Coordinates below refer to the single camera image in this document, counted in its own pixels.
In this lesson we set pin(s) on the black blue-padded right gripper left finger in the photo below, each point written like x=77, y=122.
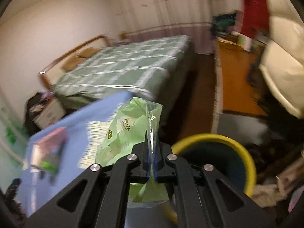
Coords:
x=97, y=197

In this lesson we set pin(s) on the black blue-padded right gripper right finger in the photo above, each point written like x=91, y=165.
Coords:
x=204, y=196

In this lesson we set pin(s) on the light green snack bag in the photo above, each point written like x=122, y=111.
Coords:
x=136, y=121

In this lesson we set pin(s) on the yellow rimmed trash bin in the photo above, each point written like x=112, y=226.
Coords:
x=223, y=158

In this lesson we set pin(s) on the pink strawberry milk carton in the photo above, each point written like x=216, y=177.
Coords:
x=58, y=136

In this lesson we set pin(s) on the green plaid bed cover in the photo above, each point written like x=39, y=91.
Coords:
x=153, y=70

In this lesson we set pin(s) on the white bedside drawer cabinet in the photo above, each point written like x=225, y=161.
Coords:
x=53, y=112

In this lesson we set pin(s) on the black clothes pile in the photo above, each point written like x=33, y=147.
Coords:
x=34, y=107

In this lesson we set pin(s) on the brown left pillow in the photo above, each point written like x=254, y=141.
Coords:
x=72, y=62

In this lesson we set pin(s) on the brown pillow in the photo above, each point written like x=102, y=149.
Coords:
x=72, y=62
x=89, y=52

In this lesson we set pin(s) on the brown right pillow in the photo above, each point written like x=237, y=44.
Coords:
x=89, y=52

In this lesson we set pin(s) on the sliding wardrobe with leaf print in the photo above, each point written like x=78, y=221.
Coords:
x=14, y=140

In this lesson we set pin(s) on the orange wooden desk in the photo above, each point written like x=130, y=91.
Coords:
x=237, y=94

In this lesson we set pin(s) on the white puffy jacket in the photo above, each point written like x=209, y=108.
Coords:
x=282, y=60

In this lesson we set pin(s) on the striped pink white curtain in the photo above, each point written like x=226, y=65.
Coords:
x=141, y=20

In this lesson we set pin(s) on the red hanging cloth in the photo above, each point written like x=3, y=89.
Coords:
x=255, y=17

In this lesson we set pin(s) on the wooden bed frame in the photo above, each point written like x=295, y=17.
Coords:
x=53, y=72

